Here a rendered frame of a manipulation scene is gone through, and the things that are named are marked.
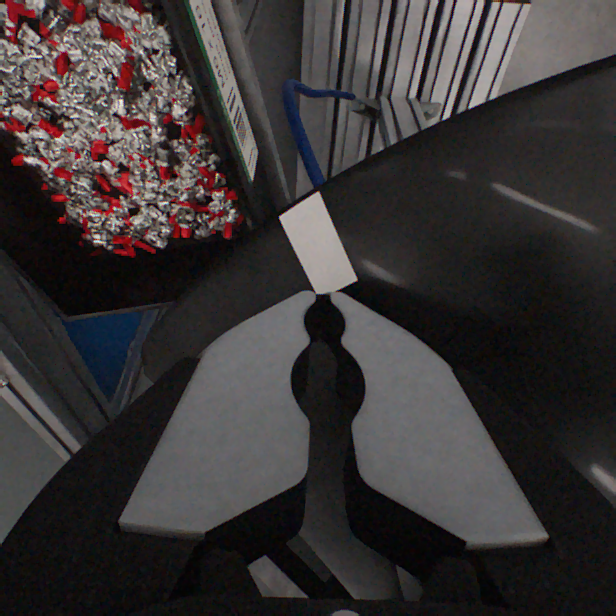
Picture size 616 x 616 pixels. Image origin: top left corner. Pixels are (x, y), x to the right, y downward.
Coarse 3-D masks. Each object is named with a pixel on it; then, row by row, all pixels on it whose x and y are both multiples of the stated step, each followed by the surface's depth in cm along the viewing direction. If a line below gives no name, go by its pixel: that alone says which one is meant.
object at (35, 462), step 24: (144, 384) 112; (0, 408) 105; (0, 432) 101; (24, 432) 101; (0, 456) 97; (24, 456) 97; (48, 456) 98; (0, 480) 93; (24, 480) 94; (48, 480) 94; (0, 504) 90; (24, 504) 90; (0, 528) 87
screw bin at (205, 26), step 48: (192, 0) 19; (192, 48) 17; (240, 96) 25; (0, 144) 26; (240, 144) 23; (0, 192) 26; (240, 192) 22; (0, 240) 25; (48, 240) 29; (48, 288) 29; (96, 288) 32; (144, 288) 30
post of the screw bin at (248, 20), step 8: (240, 0) 64; (248, 0) 63; (256, 0) 71; (240, 8) 60; (248, 8) 61; (256, 8) 67; (240, 16) 57; (248, 16) 60; (256, 16) 66; (248, 24) 61; (248, 32) 58; (248, 40) 58
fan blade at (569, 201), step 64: (448, 128) 12; (512, 128) 11; (576, 128) 11; (320, 192) 14; (384, 192) 13; (448, 192) 12; (512, 192) 11; (576, 192) 11; (256, 256) 15; (384, 256) 13; (448, 256) 12; (512, 256) 11; (576, 256) 11; (192, 320) 17; (448, 320) 12; (512, 320) 12; (576, 320) 11; (320, 384) 15; (512, 384) 12; (576, 384) 11; (320, 448) 16; (576, 448) 11; (320, 512) 18; (384, 576) 17
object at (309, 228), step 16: (304, 208) 14; (320, 208) 14; (288, 224) 14; (304, 224) 14; (320, 224) 14; (304, 240) 14; (320, 240) 14; (336, 240) 14; (304, 256) 14; (320, 256) 14; (336, 256) 14; (320, 272) 14; (336, 272) 14; (352, 272) 14; (320, 288) 14; (336, 288) 14
